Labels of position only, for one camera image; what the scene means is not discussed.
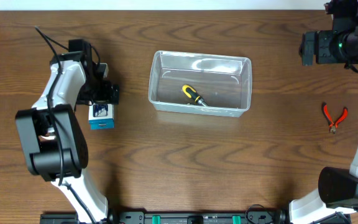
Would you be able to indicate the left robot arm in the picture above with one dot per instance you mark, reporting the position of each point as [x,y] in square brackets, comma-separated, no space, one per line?
[52,141]

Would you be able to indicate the blue screw box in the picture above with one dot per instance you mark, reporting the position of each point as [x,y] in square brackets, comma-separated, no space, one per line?
[101,116]

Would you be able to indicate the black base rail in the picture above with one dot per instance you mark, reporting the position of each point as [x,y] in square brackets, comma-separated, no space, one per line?
[254,214]

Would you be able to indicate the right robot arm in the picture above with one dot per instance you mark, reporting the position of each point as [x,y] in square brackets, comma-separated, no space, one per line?
[336,196]

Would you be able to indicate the clear plastic container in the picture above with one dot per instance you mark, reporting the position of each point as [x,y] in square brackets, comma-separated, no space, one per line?
[225,83]

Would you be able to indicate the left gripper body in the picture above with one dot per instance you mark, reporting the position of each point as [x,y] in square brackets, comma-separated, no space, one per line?
[98,91]

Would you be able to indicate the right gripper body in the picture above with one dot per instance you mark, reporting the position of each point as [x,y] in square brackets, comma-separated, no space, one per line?
[332,46]

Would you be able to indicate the small claw hammer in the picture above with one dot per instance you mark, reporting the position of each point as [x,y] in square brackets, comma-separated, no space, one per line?
[47,137]

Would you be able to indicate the stubby yellow black screwdriver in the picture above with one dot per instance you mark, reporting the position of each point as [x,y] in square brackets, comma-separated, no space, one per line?
[191,93]

